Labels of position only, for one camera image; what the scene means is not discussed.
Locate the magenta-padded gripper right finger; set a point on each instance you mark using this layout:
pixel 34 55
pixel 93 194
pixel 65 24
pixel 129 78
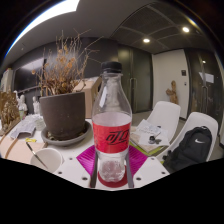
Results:
pixel 151 166

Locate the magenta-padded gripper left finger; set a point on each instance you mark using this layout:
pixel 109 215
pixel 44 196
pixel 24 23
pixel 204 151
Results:
pixel 71 166

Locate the clear bottle with red label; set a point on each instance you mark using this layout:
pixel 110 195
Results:
pixel 111 133

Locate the white mug with cartoon print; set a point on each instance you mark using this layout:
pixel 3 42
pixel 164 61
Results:
pixel 50 158

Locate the stack of papers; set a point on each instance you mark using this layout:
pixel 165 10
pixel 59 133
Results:
pixel 146 135

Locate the metal spoon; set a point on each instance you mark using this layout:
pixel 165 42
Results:
pixel 35 154

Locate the black backpack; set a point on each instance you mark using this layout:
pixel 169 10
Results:
pixel 190 150

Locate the flat round red coaster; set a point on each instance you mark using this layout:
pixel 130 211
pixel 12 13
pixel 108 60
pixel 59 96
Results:
pixel 111 184

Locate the yellow sticky note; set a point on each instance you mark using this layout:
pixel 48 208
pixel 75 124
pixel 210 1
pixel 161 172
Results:
pixel 30 140

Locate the dried plant in grey pot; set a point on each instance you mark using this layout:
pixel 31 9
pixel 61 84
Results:
pixel 63 113

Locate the white chair holding papers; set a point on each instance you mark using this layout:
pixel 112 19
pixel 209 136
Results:
pixel 166 111

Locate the printed newspaper sheet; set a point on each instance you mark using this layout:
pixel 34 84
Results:
pixel 23 126

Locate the white chair holding backpack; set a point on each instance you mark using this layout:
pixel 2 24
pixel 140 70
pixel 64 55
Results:
pixel 200 118

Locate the small white figurine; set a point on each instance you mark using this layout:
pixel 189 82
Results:
pixel 36 106

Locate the cardboard box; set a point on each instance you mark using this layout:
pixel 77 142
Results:
pixel 88 96

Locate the brown wooden figure sculpture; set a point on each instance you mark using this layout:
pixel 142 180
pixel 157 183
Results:
pixel 172 93

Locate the white plaster bust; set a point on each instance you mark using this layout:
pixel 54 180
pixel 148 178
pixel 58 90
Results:
pixel 21 103

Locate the round ceiling light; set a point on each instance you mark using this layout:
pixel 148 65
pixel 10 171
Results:
pixel 185 29
pixel 146 40

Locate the dark wall screen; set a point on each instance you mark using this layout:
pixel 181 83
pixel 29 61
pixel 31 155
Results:
pixel 26 75

